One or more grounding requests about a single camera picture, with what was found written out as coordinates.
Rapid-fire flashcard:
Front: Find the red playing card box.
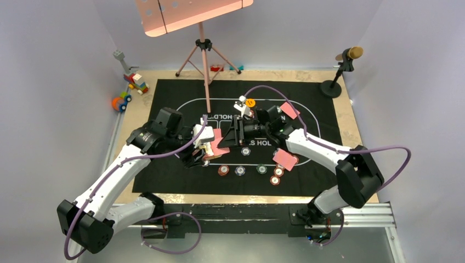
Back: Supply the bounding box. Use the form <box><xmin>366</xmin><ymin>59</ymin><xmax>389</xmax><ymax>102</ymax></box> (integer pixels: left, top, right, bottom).
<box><xmin>200</xmin><ymin>142</ymin><xmax>222</xmax><ymax>161</ymax></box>

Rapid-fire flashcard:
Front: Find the pink music stand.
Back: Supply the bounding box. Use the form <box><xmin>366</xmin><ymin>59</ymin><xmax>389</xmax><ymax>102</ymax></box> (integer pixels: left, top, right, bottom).
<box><xmin>135</xmin><ymin>0</ymin><xmax>254</xmax><ymax>113</ymax></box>

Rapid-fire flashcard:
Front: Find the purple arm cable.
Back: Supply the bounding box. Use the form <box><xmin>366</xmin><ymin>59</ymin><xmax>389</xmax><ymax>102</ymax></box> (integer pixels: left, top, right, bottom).
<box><xmin>244</xmin><ymin>85</ymin><xmax>412</xmax><ymax>247</ymax></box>
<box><xmin>64</xmin><ymin>115</ymin><xmax>208</xmax><ymax>260</ymax></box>

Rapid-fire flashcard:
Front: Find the black poker table mat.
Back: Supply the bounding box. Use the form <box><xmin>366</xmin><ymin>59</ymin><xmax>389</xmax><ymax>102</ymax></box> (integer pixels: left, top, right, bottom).
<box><xmin>132</xmin><ymin>79</ymin><xmax>342</xmax><ymax>196</ymax></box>

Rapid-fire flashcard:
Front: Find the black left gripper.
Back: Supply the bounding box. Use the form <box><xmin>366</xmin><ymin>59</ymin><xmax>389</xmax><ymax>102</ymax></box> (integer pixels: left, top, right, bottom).
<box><xmin>165</xmin><ymin>123</ymin><xmax>205</xmax><ymax>167</ymax></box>

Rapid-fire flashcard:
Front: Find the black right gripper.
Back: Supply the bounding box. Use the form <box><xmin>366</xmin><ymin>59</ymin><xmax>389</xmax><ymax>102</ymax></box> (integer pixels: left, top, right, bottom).
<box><xmin>218</xmin><ymin>115</ymin><xmax>270</xmax><ymax>149</ymax></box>

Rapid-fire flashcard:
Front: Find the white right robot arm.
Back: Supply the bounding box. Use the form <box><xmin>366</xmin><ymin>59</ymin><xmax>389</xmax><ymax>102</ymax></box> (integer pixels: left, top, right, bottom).
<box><xmin>218</xmin><ymin>96</ymin><xmax>384</xmax><ymax>223</ymax></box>

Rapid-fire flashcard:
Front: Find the yellow big blind button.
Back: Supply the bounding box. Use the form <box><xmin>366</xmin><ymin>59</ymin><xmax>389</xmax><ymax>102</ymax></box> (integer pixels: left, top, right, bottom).
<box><xmin>245</xmin><ymin>99</ymin><xmax>256</xmax><ymax>108</ymax></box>

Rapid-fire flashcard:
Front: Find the green poker chip stack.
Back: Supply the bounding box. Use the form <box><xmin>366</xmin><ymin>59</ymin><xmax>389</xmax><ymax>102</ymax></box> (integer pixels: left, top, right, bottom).
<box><xmin>256</xmin><ymin>164</ymin><xmax>268</xmax><ymax>174</ymax></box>

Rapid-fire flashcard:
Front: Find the aluminium mounting rail frame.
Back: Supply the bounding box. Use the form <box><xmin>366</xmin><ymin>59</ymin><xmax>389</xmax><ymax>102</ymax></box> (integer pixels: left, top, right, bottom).
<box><xmin>66</xmin><ymin>202</ymin><xmax>406</xmax><ymax>263</ymax></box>

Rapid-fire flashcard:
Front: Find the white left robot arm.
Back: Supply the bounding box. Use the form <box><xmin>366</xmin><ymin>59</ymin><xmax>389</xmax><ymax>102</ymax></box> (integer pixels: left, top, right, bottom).
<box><xmin>56</xmin><ymin>108</ymin><xmax>214</xmax><ymax>261</ymax></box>

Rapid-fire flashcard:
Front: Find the red poker chip stack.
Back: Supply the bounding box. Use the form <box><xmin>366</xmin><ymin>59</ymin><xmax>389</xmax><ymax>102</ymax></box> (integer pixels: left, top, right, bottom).
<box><xmin>218</xmin><ymin>165</ymin><xmax>230</xmax><ymax>176</ymax></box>

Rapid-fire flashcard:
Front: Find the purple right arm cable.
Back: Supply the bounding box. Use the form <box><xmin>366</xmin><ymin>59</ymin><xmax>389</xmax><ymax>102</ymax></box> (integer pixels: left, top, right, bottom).
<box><xmin>244</xmin><ymin>85</ymin><xmax>412</xmax><ymax>247</ymax></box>

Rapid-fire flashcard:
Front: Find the orange blue toy wheel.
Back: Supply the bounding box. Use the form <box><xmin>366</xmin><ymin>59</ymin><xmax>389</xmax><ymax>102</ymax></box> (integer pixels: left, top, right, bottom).
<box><xmin>111</xmin><ymin>92</ymin><xmax>132</xmax><ymax>112</ymax></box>

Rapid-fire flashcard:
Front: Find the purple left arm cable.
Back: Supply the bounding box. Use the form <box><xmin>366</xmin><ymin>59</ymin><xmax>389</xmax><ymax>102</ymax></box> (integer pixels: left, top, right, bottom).
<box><xmin>64</xmin><ymin>115</ymin><xmax>208</xmax><ymax>260</ymax></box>

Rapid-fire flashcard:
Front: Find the grey toy block tower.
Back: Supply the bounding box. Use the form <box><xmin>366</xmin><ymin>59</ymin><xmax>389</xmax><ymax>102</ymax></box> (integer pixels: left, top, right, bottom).
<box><xmin>112</xmin><ymin>49</ymin><xmax>131</xmax><ymax>74</ymax></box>

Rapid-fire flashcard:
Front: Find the gold microphone on stand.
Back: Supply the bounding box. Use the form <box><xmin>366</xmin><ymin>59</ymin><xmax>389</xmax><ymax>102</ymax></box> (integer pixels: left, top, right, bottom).
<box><xmin>319</xmin><ymin>46</ymin><xmax>364</xmax><ymax>99</ymax></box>

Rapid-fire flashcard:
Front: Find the colourful toy block train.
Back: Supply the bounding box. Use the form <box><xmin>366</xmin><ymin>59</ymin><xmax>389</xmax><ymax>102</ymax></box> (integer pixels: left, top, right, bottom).
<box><xmin>123</xmin><ymin>73</ymin><xmax>149</xmax><ymax>95</ymax></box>

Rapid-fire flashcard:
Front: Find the small teal toy block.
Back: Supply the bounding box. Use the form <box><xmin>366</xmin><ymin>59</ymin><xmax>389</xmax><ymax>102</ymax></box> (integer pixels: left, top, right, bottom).
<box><xmin>229</xmin><ymin>65</ymin><xmax>244</xmax><ymax>71</ymax></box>

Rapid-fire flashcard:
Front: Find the blue poker chip stack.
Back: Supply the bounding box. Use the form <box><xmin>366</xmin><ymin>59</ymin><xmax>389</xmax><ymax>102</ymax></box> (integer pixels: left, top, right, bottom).
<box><xmin>235</xmin><ymin>165</ymin><xmax>246</xmax><ymax>176</ymax></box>

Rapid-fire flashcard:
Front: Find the card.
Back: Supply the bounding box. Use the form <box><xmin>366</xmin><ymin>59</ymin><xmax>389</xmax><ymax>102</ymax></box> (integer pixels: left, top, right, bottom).
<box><xmin>213</xmin><ymin>128</ymin><xmax>222</xmax><ymax>140</ymax></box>
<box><xmin>280</xmin><ymin>102</ymin><xmax>300</xmax><ymax>119</ymax></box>
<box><xmin>273</xmin><ymin>149</ymin><xmax>299</xmax><ymax>171</ymax></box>

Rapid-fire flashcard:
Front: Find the small red toy block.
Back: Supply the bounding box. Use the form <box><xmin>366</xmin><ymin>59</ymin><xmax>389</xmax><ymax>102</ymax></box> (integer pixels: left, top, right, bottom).
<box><xmin>210</xmin><ymin>64</ymin><xmax>225</xmax><ymax>72</ymax></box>

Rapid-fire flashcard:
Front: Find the red-backed playing card deck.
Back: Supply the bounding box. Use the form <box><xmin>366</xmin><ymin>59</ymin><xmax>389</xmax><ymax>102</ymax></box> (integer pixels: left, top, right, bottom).
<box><xmin>212</xmin><ymin>145</ymin><xmax>230</xmax><ymax>156</ymax></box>

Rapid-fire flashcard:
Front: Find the lone blue chip mid-table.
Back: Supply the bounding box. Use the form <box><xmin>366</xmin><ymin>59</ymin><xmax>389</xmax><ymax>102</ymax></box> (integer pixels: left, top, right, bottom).
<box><xmin>241</xmin><ymin>147</ymin><xmax>251</xmax><ymax>156</ymax></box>

